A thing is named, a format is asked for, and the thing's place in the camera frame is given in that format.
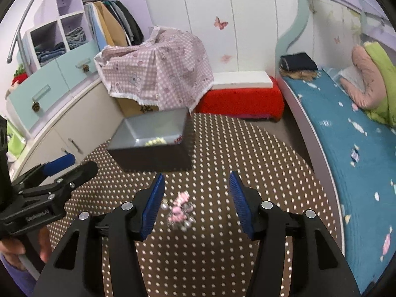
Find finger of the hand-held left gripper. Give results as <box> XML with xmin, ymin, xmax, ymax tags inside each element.
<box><xmin>11</xmin><ymin>154</ymin><xmax>76</xmax><ymax>186</ymax></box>
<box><xmin>19</xmin><ymin>161</ymin><xmax>99</xmax><ymax>199</ymax></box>

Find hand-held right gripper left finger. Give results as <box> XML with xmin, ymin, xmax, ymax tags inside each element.
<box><xmin>32</xmin><ymin>173</ymin><xmax>166</xmax><ymax>297</ymax></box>

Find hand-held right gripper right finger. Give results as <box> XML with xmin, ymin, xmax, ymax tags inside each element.
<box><xmin>228</xmin><ymin>170</ymin><xmax>361</xmax><ymax>297</ymax></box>

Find pink flower hair clip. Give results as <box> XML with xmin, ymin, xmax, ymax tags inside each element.
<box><xmin>172</xmin><ymin>192</ymin><xmax>191</xmax><ymax>217</ymax></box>

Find dark grey storage box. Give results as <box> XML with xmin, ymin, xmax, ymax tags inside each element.
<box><xmin>107</xmin><ymin>108</ymin><xmax>194</xmax><ymax>172</ymax></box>

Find person's left forearm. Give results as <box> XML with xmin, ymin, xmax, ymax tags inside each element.
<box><xmin>0</xmin><ymin>254</ymin><xmax>39</xmax><ymax>297</ymax></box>

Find person's left hand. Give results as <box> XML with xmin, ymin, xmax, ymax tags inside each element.
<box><xmin>0</xmin><ymin>225</ymin><xmax>51</xmax><ymax>263</ymax></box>

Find cream low cabinet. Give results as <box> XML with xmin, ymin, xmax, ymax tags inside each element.
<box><xmin>9</xmin><ymin>77</ymin><xmax>124</xmax><ymax>177</ymax></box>

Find green paper bag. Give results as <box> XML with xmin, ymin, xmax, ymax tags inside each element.
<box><xmin>6</xmin><ymin>119</ymin><xmax>25</xmax><ymax>161</ymax></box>

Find brown polka dot tablecloth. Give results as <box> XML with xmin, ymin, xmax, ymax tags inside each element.
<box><xmin>46</xmin><ymin>113</ymin><xmax>344</xmax><ymax>297</ymax></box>

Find cardboard box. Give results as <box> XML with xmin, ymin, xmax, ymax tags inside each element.
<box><xmin>116</xmin><ymin>96</ymin><xmax>161</xmax><ymax>118</ymax></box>

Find teal drawer unit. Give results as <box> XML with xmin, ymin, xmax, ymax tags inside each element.
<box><xmin>6</xmin><ymin>40</ymin><xmax>102</xmax><ymax>130</ymax></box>

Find red strawberry plush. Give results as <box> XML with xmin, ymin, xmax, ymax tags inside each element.
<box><xmin>11</xmin><ymin>63</ymin><xmax>28</xmax><ymax>87</ymax></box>

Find red stool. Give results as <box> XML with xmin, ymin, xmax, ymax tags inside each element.
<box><xmin>194</xmin><ymin>76</ymin><xmax>285</xmax><ymax>121</ymax></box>

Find folded jeans pile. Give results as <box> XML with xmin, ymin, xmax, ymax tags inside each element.
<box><xmin>34</xmin><ymin>43</ymin><xmax>66</xmax><ymax>64</ymax></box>
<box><xmin>65</xmin><ymin>27</ymin><xmax>87</xmax><ymax>50</ymax></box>

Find blue patterned bed sheet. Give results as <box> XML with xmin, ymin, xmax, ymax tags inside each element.
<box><xmin>283</xmin><ymin>68</ymin><xmax>396</xmax><ymax>288</ymax></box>

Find white board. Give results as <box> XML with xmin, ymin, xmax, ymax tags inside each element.
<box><xmin>212</xmin><ymin>71</ymin><xmax>273</xmax><ymax>90</ymax></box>

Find pink checked cloth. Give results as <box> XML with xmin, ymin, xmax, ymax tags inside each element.
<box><xmin>94</xmin><ymin>26</ymin><xmax>215</xmax><ymax>112</ymax></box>

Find grey metal handrail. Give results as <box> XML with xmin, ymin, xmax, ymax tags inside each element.
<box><xmin>7</xmin><ymin>0</ymin><xmax>51</xmax><ymax>64</ymax></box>

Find lilac stair shelf cabinet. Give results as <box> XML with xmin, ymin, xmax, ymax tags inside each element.
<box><xmin>19</xmin><ymin>0</ymin><xmax>137</xmax><ymax>69</ymax></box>

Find row of hanging clothes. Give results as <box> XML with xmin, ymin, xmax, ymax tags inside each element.
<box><xmin>83</xmin><ymin>0</ymin><xmax>144</xmax><ymax>51</ymax></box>

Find folded dark clothes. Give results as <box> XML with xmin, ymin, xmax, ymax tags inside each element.
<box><xmin>279</xmin><ymin>52</ymin><xmax>319</xmax><ymax>79</ymax></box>

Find white pillow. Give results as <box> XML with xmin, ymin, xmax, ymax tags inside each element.
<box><xmin>336</xmin><ymin>66</ymin><xmax>362</xmax><ymax>82</ymax></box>

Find pink and green pillow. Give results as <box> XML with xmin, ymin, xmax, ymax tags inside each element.
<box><xmin>363</xmin><ymin>42</ymin><xmax>396</xmax><ymax>127</ymax></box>

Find white wardrobe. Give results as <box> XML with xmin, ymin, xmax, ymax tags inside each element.
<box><xmin>139</xmin><ymin>0</ymin><xmax>300</xmax><ymax>75</ymax></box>

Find teal bunk bed frame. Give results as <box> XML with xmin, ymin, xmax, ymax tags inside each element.
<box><xmin>275</xmin><ymin>0</ymin><xmax>396</xmax><ymax>297</ymax></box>

